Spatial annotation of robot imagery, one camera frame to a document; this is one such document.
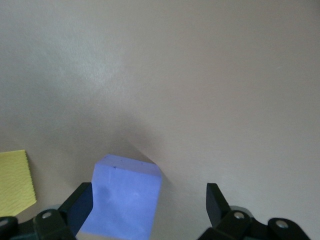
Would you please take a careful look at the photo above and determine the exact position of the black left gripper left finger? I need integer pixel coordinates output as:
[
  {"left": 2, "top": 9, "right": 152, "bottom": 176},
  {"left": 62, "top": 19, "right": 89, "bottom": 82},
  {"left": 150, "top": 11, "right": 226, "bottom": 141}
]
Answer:
[{"left": 0, "top": 182, "right": 95, "bottom": 240}]

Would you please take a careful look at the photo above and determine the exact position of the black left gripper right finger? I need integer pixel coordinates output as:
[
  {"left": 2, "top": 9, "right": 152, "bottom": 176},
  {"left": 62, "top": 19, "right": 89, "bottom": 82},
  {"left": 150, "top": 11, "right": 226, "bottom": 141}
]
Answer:
[{"left": 197, "top": 182, "right": 311, "bottom": 240}]

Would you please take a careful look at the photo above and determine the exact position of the purple foam block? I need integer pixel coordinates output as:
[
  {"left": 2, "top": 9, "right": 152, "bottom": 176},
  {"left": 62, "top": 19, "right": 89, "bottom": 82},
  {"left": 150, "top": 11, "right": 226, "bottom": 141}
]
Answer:
[{"left": 76, "top": 153, "right": 164, "bottom": 240}]

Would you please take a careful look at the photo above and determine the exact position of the yellow foam block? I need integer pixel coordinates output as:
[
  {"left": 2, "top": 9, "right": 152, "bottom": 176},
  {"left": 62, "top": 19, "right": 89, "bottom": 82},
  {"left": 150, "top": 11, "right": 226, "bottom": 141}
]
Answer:
[{"left": 0, "top": 149, "right": 38, "bottom": 218}]

